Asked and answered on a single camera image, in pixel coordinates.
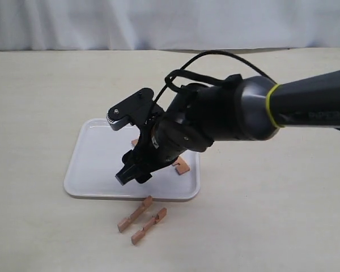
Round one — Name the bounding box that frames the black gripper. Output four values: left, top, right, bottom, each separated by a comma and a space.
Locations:
115, 84, 214, 186

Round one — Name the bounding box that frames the notched wooden piece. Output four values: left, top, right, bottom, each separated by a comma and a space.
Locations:
131, 139, 138, 147
172, 156, 190, 175
117, 196, 153, 233
131, 207, 167, 245

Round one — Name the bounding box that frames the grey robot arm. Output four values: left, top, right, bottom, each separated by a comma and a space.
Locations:
107, 70, 340, 185

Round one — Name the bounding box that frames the white plastic tray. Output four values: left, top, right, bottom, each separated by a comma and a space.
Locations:
63, 118, 201, 202

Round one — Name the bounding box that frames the white backdrop curtain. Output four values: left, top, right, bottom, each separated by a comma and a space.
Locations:
0, 1, 340, 51

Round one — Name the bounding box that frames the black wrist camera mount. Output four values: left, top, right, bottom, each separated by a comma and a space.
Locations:
107, 88, 164, 131

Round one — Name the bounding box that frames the black cable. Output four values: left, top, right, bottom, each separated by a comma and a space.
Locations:
154, 50, 278, 103

